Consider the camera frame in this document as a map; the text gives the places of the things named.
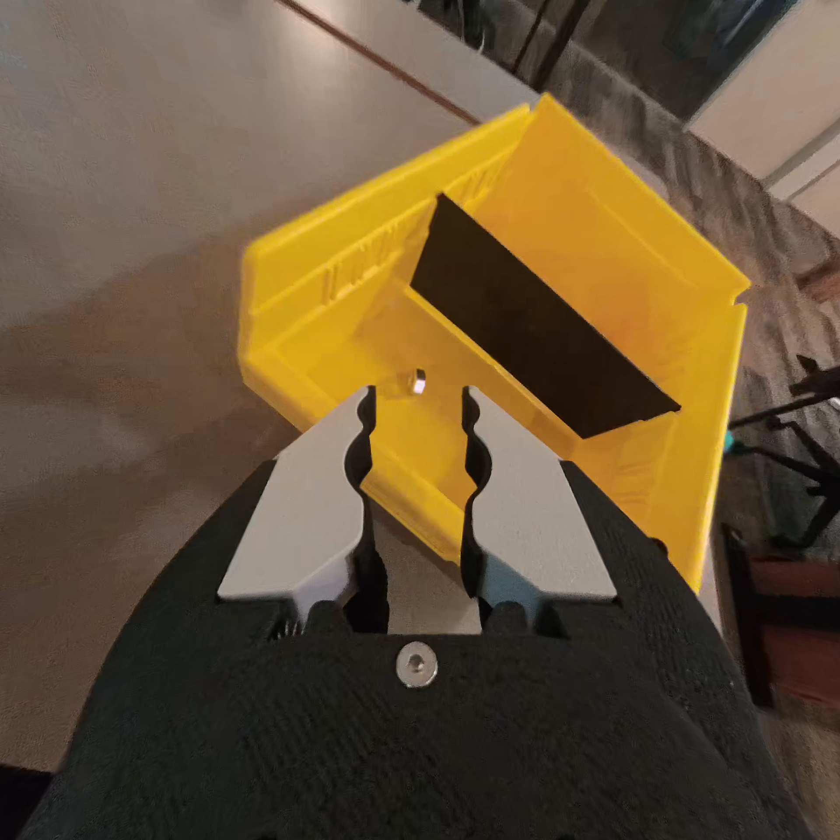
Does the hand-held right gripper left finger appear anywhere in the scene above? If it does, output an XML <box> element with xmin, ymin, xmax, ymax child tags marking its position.
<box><xmin>215</xmin><ymin>385</ymin><xmax>390</xmax><ymax>634</ymax></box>

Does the yellow plastic bin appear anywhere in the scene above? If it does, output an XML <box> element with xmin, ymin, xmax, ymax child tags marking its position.
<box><xmin>238</xmin><ymin>93</ymin><xmax>752</xmax><ymax>595</ymax></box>

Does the black bin divider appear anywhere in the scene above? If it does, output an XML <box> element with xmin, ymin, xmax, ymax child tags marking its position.
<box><xmin>410</xmin><ymin>192</ymin><xmax>682</xmax><ymax>439</ymax></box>

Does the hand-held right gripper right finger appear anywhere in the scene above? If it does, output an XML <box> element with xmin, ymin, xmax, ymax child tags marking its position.
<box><xmin>461</xmin><ymin>385</ymin><xmax>619</xmax><ymax>631</ymax></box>

